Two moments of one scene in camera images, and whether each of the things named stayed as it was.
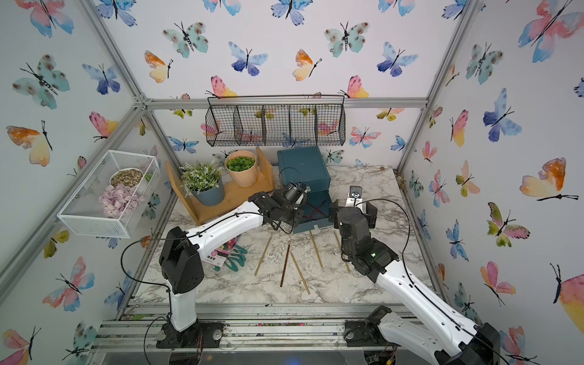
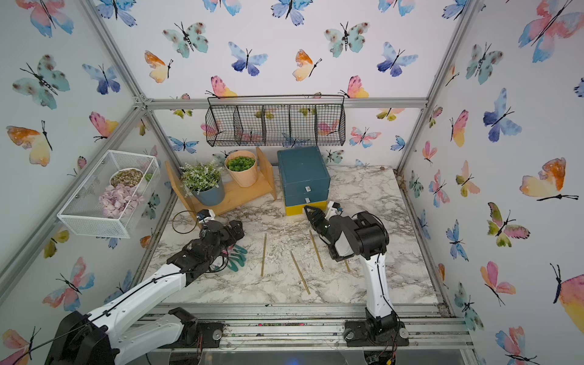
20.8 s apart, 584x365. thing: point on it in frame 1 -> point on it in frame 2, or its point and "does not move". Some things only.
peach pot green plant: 242,166 does not move
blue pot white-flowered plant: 204,180 does not move
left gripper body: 290,216 -> 227,239
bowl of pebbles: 128,176 does not move
